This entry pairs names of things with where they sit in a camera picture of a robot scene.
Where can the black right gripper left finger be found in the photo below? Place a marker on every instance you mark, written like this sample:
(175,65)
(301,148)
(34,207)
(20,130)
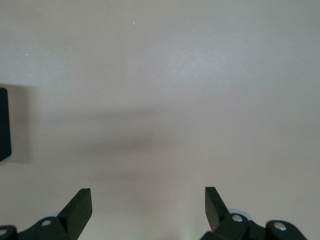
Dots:
(75,212)

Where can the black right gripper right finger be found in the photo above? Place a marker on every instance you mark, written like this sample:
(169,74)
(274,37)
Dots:
(215,210)

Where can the black plastic box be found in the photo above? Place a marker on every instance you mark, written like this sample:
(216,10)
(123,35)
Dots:
(4,125)

